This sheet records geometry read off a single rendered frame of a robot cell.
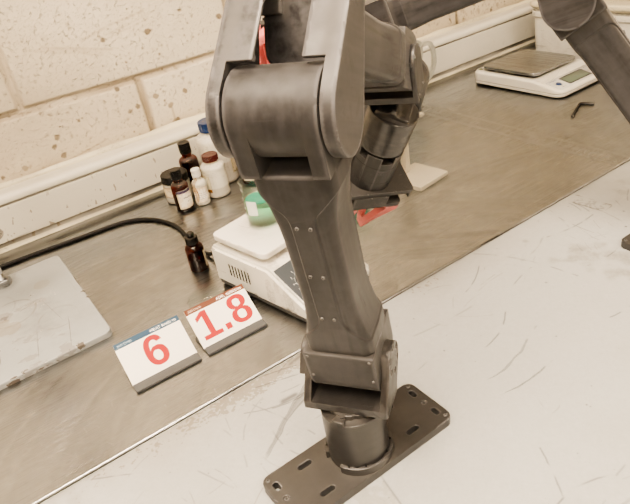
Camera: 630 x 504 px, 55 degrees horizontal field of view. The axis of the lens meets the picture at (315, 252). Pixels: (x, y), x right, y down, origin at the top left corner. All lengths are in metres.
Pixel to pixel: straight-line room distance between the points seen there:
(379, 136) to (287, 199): 0.26
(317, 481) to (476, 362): 0.24
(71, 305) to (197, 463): 0.40
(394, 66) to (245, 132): 0.22
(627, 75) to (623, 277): 0.26
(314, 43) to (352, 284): 0.19
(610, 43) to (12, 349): 0.90
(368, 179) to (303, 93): 0.35
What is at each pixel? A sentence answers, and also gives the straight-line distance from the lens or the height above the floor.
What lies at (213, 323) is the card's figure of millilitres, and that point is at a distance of 0.84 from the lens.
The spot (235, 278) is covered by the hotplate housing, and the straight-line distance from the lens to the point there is 0.91.
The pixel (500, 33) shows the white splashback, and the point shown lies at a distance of 1.88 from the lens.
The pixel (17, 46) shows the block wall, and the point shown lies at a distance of 1.25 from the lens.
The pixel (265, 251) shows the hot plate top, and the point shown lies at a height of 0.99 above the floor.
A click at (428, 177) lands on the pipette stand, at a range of 1.16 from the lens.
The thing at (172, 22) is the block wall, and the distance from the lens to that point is 1.33.
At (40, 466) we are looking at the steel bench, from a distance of 0.78.
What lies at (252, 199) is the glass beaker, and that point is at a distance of 0.87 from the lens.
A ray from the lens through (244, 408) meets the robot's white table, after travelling 0.74.
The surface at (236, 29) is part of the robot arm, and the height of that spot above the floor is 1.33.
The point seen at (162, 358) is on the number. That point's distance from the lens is 0.83.
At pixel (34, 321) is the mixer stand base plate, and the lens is 1.01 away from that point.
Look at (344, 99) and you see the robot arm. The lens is 0.40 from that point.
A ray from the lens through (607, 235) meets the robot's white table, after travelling 0.99.
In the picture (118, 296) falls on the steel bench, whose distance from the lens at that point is 1.01.
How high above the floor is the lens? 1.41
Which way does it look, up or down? 31 degrees down
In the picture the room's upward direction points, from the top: 10 degrees counter-clockwise
